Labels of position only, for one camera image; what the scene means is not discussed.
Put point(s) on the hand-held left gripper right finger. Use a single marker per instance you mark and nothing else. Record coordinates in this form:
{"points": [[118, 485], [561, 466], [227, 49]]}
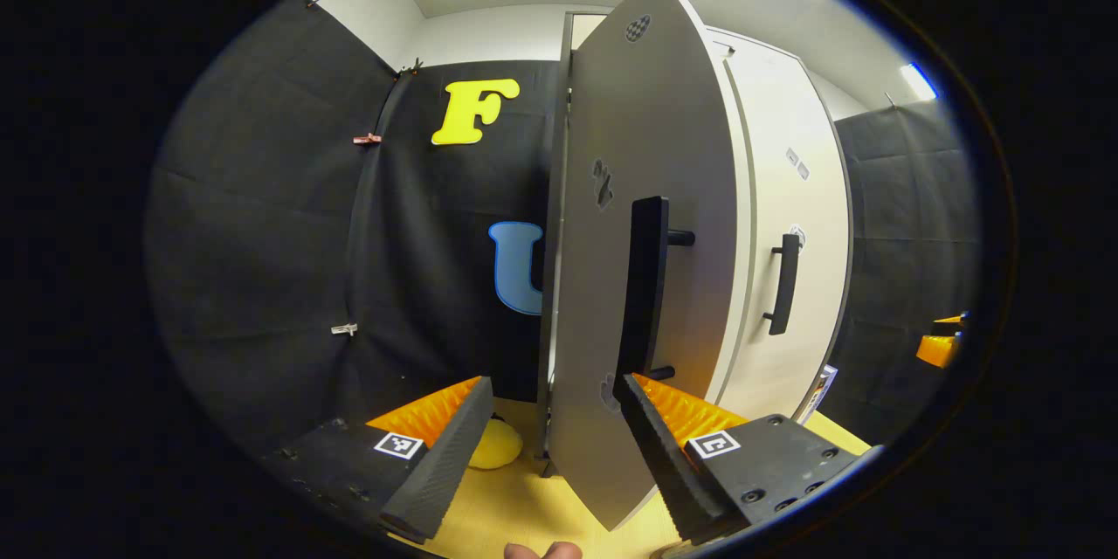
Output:
{"points": [[659, 463]]}

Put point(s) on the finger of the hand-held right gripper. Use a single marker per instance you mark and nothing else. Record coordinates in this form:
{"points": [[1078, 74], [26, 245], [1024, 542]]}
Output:
{"points": [[939, 351], [952, 327]]}

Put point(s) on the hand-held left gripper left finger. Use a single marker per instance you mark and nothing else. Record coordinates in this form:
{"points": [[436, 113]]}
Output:
{"points": [[445, 463]]}

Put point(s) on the white cabinet door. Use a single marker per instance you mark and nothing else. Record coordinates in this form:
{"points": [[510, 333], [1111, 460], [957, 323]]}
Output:
{"points": [[603, 297], [825, 279]]}

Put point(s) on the grey white cabinet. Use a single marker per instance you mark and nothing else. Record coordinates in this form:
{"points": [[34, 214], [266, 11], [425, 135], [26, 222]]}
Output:
{"points": [[548, 367]]}

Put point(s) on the yellow round object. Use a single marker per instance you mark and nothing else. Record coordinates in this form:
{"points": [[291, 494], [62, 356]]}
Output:
{"points": [[498, 450]]}

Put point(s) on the white paper label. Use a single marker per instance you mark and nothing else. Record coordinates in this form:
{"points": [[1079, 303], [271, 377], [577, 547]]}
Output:
{"points": [[825, 384]]}

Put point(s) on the silver clip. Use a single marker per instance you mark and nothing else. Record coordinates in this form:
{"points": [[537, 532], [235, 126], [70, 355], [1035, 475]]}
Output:
{"points": [[344, 329]]}

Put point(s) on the small ceiling light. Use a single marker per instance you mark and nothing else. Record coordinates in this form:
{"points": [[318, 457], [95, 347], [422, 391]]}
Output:
{"points": [[919, 81]]}

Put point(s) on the red clip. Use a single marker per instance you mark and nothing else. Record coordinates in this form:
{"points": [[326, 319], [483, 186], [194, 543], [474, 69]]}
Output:
{"points": [[368, 139]]}

